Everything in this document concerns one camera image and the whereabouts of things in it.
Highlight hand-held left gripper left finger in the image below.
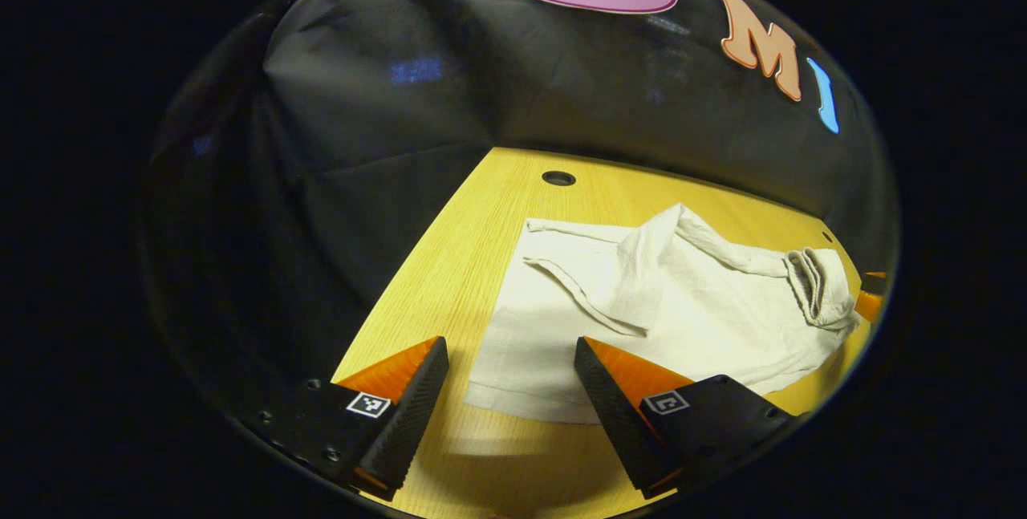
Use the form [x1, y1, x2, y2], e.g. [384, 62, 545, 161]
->
[239, 335, 451, 503]

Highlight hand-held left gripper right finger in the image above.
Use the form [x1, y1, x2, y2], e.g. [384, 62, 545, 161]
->
[573, 335, 804, 501]

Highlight white jeans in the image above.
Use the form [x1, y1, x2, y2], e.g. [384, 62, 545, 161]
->
[464, 202, 863, 425]

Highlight black backdrop cloth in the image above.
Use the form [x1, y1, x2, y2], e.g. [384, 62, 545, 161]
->
[144, 0, 899, 424]

